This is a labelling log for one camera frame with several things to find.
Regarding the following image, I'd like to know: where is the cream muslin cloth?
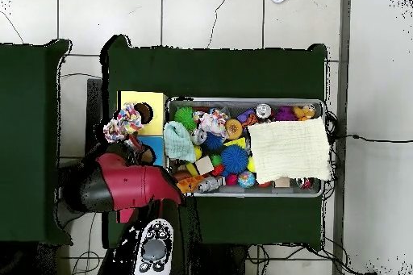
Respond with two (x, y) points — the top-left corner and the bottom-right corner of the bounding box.
(247, 116), (333, 185)

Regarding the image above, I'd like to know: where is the wire mesh bin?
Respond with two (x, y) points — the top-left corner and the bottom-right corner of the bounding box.
(165, 95), (325, 198)

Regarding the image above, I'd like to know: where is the dark grey floor pedal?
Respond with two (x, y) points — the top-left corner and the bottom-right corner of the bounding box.
(56, 208), (86, 228)

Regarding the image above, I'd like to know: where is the large blue spiky ball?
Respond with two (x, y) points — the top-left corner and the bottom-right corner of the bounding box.
(219, 144), (249, 174)

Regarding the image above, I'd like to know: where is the light blue muslin cloth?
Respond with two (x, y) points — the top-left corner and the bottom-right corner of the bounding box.
(163, 120), (197, 163)

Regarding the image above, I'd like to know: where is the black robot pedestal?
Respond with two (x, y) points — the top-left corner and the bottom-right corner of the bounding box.
(199, 244), (249, 275)

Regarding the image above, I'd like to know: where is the green spiky ball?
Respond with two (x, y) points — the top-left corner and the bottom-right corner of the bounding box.
(173, 106), (198, 131)

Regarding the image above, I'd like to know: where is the globe print ball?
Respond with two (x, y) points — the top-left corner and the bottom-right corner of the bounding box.
(237, 170), (257, 189)

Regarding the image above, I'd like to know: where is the plain wooden cube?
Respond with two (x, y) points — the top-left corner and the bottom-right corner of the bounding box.
(194, 156), (215, 175)

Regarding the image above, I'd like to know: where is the wooden box with three holes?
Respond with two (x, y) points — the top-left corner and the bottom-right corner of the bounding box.
(115, 90), (169, 224)

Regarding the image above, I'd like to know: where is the long black cable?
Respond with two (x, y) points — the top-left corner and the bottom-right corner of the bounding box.
(328, 132), (413, 144)

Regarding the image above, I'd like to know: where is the silver grey plastic toy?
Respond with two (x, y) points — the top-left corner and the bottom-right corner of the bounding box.
(197, 175), (227, 194)

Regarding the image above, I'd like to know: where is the green covered side table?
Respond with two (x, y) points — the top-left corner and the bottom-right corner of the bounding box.
(0, 38), (73, 245)

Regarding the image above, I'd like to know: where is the toy burger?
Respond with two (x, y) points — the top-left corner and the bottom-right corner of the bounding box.
(224, 119), (244, 140)

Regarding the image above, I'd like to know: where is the silver drink can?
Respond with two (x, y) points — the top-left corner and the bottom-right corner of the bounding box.
(255, 102), (273, 119)

